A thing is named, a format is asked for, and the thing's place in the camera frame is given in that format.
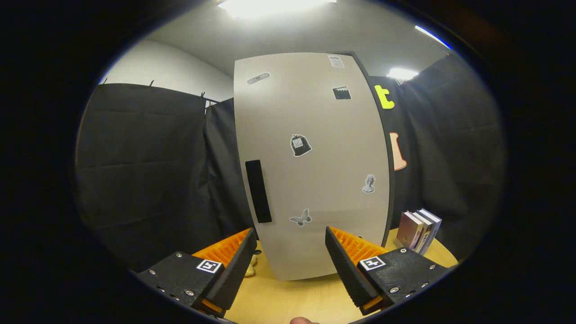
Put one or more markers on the large ceiling light panel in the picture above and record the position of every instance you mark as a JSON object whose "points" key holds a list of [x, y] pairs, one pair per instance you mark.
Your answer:
{"points": [[274, 6]]}

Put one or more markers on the yellow plush toy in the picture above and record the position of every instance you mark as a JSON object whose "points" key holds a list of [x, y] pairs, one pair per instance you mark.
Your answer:
{"points": [[250, 270]]}

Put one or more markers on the grey cabinet door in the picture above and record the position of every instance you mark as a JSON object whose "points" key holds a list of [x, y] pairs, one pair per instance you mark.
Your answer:
{"points": [[315, 180]]}

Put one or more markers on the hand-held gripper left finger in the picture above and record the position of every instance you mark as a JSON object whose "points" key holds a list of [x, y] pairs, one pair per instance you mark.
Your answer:
{"points": [[235, 270]]}

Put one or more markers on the brown spine book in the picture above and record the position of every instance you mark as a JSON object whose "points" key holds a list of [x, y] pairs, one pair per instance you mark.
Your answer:
{"points": [[427, 238]]}

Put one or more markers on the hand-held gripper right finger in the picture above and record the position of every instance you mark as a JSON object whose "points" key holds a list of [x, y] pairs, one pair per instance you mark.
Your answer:
{"points": [[346, 270]]}

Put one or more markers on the long ceiling light strip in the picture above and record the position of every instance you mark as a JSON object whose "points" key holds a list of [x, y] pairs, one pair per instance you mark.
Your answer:
{"points": [[432, 37]]}

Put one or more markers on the black backdrop cloth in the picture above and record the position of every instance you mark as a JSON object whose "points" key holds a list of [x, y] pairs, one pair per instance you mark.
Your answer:
{"points": [[144, 157]]}

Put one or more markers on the small ceiling light panel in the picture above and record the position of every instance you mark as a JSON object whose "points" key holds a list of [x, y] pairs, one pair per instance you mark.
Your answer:
{"points": [[402, 74]]}

